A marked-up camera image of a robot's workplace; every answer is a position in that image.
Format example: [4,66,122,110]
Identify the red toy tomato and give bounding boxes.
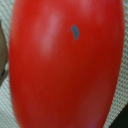
[9,0,125,128]

